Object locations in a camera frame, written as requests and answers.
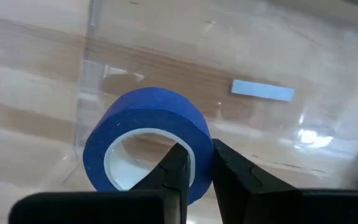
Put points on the dark blue tape roll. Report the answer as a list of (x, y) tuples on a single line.
[(141, 112)]

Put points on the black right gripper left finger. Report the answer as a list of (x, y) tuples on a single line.
[(166, 205)]

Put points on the clear plastic bin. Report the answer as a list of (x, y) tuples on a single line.
[(259, 56)]

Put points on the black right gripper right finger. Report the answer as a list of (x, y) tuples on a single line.
[(259, 202)]

